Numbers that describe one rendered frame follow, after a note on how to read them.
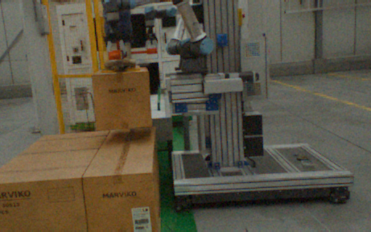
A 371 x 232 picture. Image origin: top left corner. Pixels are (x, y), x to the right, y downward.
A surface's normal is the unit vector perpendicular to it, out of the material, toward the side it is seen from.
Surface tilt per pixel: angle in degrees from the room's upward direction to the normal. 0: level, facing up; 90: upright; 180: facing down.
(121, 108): 90
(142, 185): 90
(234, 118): 90
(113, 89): 90
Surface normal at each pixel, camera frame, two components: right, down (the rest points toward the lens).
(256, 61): -0.05, 0.18
